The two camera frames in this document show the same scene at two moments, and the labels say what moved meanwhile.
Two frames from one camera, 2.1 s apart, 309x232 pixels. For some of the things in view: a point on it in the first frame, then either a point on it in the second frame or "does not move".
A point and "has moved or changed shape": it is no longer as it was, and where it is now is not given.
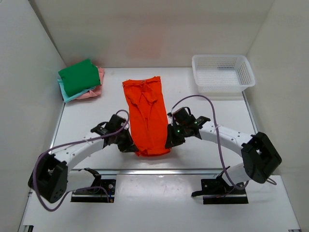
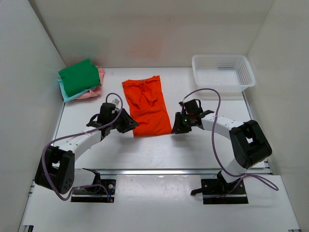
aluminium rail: [85, 172] does not move
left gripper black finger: [125, 142] -> [125, 122]
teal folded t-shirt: [66, 96] does not move
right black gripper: [172, 140] -> [178, 128]
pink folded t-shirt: [97, 91] does not move
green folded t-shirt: [79, 77] does not move
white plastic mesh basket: [222, 74] does not move
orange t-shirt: [148, 115] has moved or changed shape
